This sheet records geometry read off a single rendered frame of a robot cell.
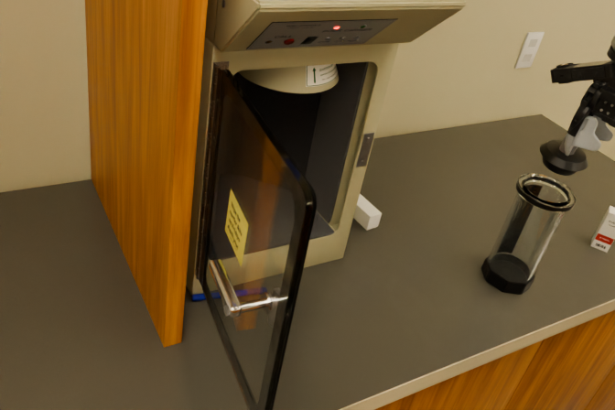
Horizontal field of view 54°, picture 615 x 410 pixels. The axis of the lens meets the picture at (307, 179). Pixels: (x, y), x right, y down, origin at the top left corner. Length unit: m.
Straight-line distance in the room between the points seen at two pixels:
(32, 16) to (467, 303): 0.97
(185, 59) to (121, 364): 0.50
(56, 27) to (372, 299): 0.78
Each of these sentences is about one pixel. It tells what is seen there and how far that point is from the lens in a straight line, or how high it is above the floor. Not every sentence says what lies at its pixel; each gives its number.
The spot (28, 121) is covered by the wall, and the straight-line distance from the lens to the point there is 1.32.
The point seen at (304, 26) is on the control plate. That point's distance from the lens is 0.78.
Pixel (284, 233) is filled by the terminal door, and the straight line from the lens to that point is 0.66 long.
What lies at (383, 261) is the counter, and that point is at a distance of 1.26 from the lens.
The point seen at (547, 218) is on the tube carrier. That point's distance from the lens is 1.20.
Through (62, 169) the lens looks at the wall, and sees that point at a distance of 1.39.
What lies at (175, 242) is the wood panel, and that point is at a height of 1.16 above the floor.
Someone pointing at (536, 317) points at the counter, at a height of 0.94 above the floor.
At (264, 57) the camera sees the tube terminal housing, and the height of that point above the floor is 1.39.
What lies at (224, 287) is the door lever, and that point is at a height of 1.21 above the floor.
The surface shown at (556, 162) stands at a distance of 1.21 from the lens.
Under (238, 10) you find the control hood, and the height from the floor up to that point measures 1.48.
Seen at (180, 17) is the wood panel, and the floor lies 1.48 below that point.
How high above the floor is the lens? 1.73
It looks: 33 degrees down
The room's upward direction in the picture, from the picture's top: 11 degrees clockwise
